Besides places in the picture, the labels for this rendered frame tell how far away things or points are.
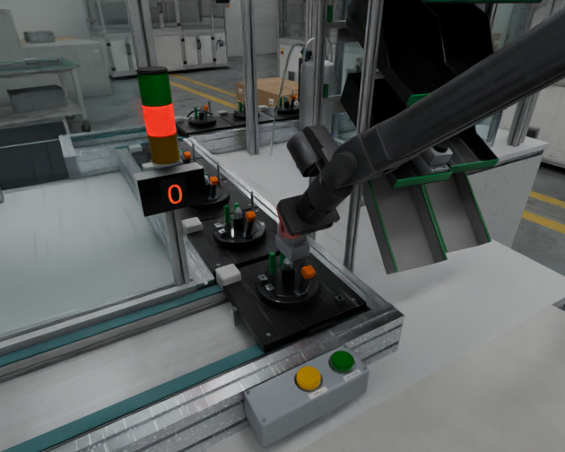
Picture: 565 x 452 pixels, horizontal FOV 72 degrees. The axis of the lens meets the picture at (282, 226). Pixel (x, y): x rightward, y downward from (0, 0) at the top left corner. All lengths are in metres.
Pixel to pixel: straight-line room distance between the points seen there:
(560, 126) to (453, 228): 3.74
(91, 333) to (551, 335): 0.99
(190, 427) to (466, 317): 0.67
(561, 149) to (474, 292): 3.71
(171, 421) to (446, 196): 0.78
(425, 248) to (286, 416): 0.50
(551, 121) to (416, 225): 3.86
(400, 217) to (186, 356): 0.55
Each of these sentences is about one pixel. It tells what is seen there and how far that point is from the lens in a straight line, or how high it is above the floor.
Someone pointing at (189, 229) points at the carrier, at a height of 0.98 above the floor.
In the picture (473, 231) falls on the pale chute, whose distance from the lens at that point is 1.08.
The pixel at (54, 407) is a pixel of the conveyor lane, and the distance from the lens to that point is 0.83.
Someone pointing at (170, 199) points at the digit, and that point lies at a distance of 0.75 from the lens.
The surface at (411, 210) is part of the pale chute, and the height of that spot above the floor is 1.08.
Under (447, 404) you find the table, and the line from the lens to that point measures 0.86.
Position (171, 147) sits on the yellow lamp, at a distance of 0.72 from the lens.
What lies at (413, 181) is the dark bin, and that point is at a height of 1.20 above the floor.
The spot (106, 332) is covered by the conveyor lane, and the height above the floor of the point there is 0.94.
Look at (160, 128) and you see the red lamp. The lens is 0.71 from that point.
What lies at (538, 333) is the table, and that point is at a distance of 1.09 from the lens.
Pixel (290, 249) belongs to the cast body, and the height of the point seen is 1.10.
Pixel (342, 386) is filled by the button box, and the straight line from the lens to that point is 0.71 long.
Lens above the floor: 1.51
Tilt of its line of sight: 30 degrees down
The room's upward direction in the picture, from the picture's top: straight up
